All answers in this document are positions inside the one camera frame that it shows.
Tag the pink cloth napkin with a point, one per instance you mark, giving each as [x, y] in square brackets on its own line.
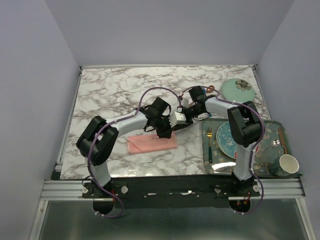
[148, 143]

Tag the silver spoon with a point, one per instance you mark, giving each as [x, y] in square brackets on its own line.
[273, 144]

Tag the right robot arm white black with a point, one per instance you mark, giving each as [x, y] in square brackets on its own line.
[246, 126]

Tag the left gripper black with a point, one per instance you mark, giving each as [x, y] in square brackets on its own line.
[166, 133]

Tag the wooden handled knife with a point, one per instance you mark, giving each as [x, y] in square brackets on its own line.
[282, 140]

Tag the green floral serving tray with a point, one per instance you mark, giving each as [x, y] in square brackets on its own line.
[224, 165]

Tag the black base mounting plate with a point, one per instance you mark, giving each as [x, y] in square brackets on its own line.
[178, 191]

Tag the aluminium frame rail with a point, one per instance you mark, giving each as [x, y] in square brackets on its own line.
[72, 190]

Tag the gold fork green handle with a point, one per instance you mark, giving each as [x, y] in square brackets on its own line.
[209, 136]

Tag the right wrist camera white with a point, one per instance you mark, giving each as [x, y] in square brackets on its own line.
[184, 102]

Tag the white paper cup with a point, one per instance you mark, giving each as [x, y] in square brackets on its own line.
[288, 165]

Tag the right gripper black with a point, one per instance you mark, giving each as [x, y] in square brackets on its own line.
[189, 121]

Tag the mint green floral plate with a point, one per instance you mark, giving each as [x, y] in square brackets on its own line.
[238, 90]

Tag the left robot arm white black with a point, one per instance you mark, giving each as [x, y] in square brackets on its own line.
[99, 137]

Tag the red and teal plate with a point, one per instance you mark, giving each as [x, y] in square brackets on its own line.
[225, 140]

